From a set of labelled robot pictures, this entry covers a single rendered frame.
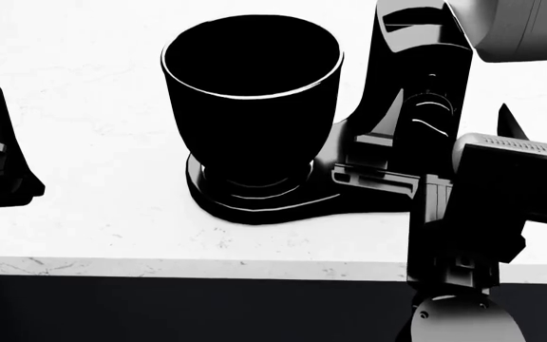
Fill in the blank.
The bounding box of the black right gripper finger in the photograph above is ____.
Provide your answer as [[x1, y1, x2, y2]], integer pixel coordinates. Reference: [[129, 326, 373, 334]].
[[348, 87, 406, 169], [497, 103, 531, 140]]

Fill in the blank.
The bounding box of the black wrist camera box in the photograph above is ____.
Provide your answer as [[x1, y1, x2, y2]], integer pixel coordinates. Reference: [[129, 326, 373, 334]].
[[452, 131, 547, 228]]

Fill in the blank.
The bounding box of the black mixing bowl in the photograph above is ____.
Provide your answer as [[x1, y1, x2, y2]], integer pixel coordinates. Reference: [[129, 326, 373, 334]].
[[160, 13, 345, 190]]

